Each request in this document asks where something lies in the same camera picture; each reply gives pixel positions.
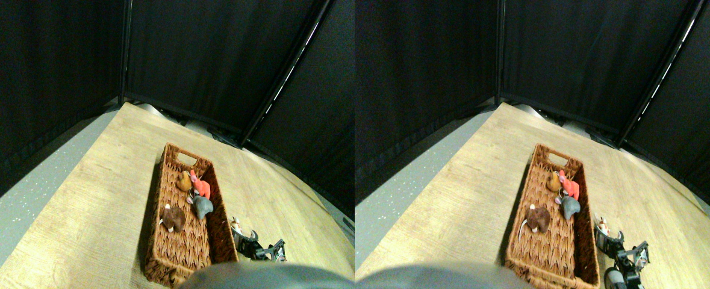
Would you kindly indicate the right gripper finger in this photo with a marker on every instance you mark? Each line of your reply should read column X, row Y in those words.
column 236, row 244
column 621, row 241
column 255, row 242
column 599, row 242

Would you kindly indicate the white brown spotted plush toy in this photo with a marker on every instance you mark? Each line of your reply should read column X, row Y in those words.
column 603, row 226
column 236, row 227

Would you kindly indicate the grey plush toy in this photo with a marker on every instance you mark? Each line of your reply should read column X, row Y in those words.
column 569, row 208
column 202, row 208

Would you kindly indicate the red plush toy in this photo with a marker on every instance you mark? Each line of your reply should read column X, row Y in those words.
column 570, row 188
column 201, row 186

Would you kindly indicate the orange plush toy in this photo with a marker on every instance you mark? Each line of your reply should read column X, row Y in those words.
column 553, row 182
column 183, row 182

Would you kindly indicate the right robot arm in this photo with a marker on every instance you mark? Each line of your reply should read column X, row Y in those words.
column 616, row 280

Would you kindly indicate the brown wicker basket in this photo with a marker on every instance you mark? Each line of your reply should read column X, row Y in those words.
column 547, row 259
column 180, row 253

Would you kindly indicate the black curtain stand foot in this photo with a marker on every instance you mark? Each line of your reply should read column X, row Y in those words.
column 349, row 223
column 601, row 135
column 225, row 135

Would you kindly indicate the black curtain stand pole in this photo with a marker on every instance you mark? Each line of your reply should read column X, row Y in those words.
column 291, row 60
column 498, row 51
column 124, row 51
column 665, row 60

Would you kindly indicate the black bracket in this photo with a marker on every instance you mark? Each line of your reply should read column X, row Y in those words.
column 276, row 250

